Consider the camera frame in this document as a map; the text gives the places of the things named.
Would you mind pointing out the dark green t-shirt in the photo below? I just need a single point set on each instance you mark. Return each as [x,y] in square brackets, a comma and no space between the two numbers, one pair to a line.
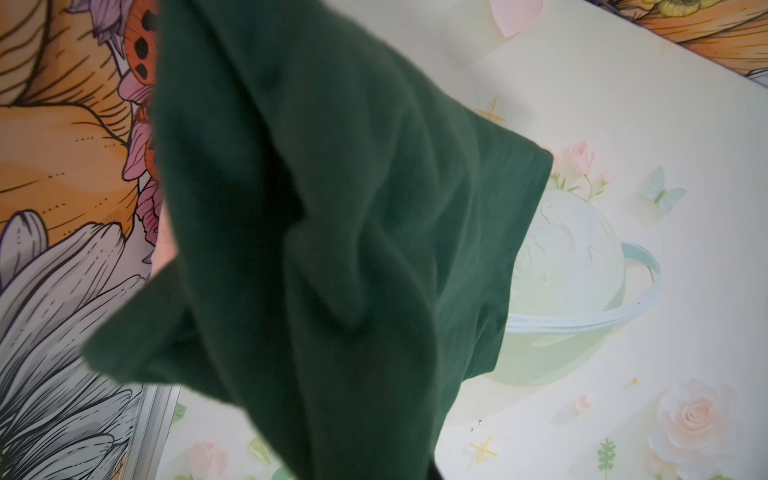
[346,234]

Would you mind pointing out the folded peach t-shirt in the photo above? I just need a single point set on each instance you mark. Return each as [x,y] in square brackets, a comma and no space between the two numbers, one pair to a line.
[166,248]

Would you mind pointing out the left aluminium frame post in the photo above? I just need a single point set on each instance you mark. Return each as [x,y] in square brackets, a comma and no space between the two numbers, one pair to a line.
[155,413]

